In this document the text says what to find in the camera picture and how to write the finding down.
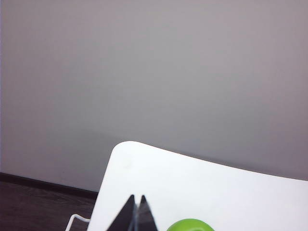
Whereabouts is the white wire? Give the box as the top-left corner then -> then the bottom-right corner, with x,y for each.
65,214 -> 91,231

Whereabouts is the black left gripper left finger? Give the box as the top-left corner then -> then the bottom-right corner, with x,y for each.
105,194 -> 136,231

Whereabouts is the green apple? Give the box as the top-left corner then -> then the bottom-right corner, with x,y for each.
167,218 -> 216,231

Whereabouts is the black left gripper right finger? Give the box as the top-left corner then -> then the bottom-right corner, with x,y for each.
134,194 -> 160,231

